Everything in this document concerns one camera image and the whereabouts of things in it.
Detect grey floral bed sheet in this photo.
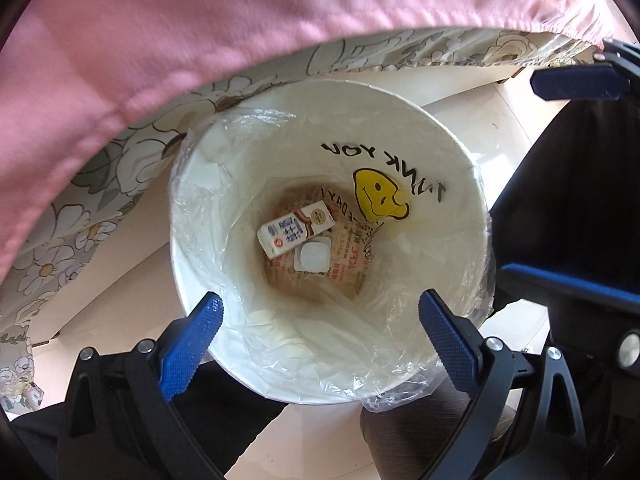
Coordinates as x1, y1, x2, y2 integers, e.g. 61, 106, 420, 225
0, 27, 606, 413

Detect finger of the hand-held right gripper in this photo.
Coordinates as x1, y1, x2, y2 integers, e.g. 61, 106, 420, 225
500, 262, 640, 373
530, 37, 640, 106

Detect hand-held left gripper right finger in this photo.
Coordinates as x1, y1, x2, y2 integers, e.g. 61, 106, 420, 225
418, 288, 588, 480

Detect pink floral blanket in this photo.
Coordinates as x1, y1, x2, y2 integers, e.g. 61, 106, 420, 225
0, 0, 618, 281

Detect person's black pants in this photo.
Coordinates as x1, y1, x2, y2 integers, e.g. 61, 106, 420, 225
10, 95, 640, 480

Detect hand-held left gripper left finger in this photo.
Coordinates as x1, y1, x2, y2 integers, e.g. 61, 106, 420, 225
60, 290, 226, 480

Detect small white yogurt cup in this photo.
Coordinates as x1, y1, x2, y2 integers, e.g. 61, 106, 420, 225
293, 240, 337, 275

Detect white round waste bin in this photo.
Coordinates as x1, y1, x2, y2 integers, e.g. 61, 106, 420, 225
169, 76, 493, 406

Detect white milk carton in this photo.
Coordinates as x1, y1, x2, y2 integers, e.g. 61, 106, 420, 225
256, 200, 337, 260

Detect brown printed paper bag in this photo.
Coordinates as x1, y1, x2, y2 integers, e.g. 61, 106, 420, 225
262, 185, 381, 306

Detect clear plastic bin liner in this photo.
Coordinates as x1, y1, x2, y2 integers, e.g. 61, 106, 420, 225
172, 105, 498, 413

